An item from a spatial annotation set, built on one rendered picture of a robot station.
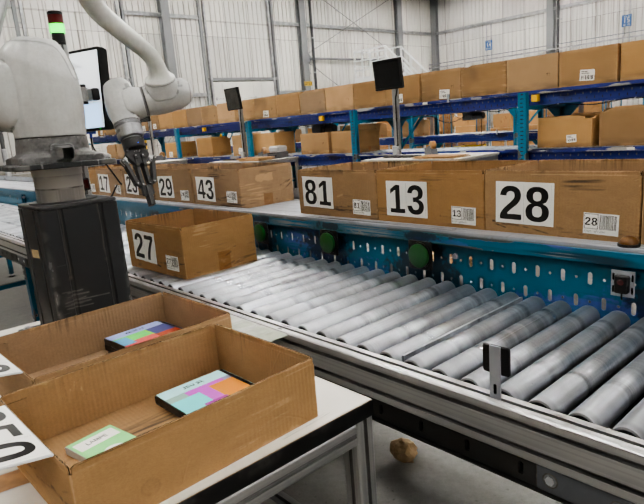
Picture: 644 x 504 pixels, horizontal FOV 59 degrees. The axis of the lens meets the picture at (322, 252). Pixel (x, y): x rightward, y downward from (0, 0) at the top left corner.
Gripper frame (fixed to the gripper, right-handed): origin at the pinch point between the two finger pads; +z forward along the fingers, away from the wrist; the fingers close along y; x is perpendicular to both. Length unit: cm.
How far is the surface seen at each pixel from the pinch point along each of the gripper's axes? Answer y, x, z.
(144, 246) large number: 1.7, -11.9, 14.8
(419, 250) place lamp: -41, 70, 46
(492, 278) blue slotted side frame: -46, 87, 59
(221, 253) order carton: -13.7, 10.8, 26.2
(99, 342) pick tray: 45, 49, 43
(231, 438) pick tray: 49, 104, 62
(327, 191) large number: -49, 32, 16
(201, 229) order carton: -7.2, 14.3, 17.4
